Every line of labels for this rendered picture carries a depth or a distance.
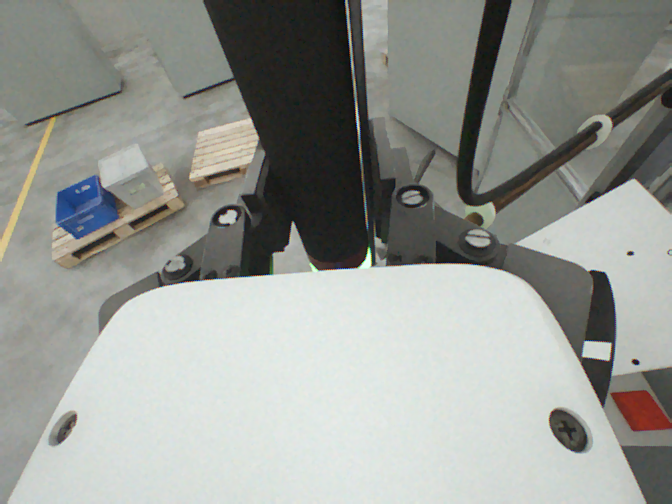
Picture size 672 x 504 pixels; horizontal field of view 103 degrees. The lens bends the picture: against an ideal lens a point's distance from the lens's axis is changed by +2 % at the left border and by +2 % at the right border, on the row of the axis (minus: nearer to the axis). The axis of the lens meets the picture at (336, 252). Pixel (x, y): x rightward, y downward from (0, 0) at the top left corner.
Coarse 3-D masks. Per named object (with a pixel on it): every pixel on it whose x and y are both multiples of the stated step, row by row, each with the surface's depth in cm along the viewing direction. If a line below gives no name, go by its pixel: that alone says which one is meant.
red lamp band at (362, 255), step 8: (304, 248) 13; (368, 248) 14; (352, 256) 13; (360, 256) 13; (312, 264) 14; (320, 264) 13; (328, 264) 13; (336, 264) 13; (344, 264) 13; (352, 264) 13; (360, 264) 14
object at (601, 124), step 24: (504, 0) 10; (504, 24) 11; (480, 48) 11; (480, 72) 12; (480, 96) 13; (480, 120) 14; (600, 120) 26; (576, 144) 25; (528, 168) 23; (504, 192) 22
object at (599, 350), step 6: (588, 342) 24; (594, 342) 23; (600, 342) 23; (588, 348) 23; (594, 348) 23; (600, 348) 23; (606, 348) 22; (588, 354) 23; (594, 354) 23; (600, 354) 22; (606, 354) 22
